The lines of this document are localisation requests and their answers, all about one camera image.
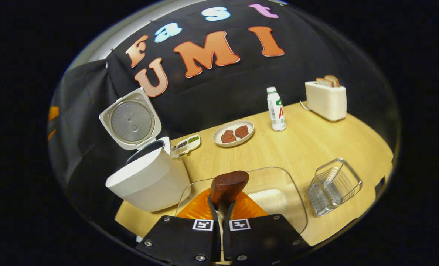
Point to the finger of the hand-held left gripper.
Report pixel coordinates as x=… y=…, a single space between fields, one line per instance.
x=53 y=113

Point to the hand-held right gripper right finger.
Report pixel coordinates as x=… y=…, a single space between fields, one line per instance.
x=264 y=240

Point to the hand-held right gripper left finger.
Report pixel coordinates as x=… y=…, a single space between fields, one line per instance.
x=182 y=240

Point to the clear container of rice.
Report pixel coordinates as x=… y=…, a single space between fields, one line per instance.
x=278 y=199

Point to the brown wooden spoon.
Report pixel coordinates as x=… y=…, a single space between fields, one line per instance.
x=228 y=184

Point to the white rice cooker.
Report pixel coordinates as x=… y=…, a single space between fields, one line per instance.
x=149 y=181

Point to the small white seasoning dish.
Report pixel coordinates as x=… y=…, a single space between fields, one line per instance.
x=188 y=145

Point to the white round plate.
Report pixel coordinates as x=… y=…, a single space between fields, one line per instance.
x=219 y=142

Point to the red meat piece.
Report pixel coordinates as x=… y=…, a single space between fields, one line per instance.
x=241 y=131
x=228 y=136

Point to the white drink bottle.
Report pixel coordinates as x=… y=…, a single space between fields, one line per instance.
x=276 y=111

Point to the black backdrop cloth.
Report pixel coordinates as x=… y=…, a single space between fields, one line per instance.
x=204 y=92

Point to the white toaster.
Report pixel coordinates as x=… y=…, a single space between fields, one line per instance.
x=326 y=103

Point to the toast bread slice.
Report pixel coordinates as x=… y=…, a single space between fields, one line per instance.
x=323 y=82
x=333 y=79

